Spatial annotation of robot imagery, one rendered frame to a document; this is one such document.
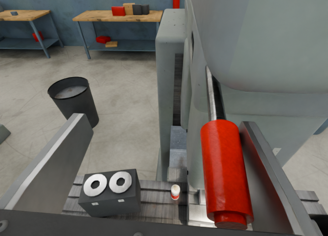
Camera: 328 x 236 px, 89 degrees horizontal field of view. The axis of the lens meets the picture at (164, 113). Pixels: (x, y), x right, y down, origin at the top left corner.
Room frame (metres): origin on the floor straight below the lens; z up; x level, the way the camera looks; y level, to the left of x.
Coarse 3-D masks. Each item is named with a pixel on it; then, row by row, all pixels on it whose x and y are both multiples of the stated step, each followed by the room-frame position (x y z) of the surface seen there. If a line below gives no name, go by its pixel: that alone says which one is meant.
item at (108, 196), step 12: (84, 180) 0.32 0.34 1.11; (96, 180) 0.31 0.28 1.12; (108, 180) 0.32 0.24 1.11; (120, 180) 0.32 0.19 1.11; (132, 180) 0.32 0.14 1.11; (84, 192) 0.27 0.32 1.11; (96, 192) 0.27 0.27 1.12; (108, 192) 0.27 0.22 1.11; (120, 192) 0.26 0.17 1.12; (132, 192) 0.27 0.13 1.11; (84, 204) 0.23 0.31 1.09; (96, 204) 0.24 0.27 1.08; (108, 204) 0.24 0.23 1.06; (120, 204) 0.25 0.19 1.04; (132, 204) 0.25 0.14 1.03; (96, 216) 0.23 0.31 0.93
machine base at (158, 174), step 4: (160, 152) 1.05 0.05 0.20; (160, 156) 1.00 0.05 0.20; (160, 160) 0.95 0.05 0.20; (160, 164) 0.91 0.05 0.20; (160, 168) 0.86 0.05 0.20; (160, 172) 0.82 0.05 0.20; (156, 176) 0.78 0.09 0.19; (160, 176) 0.78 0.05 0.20; (156, 180) 0.74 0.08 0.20; (160, 180) 0.73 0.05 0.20
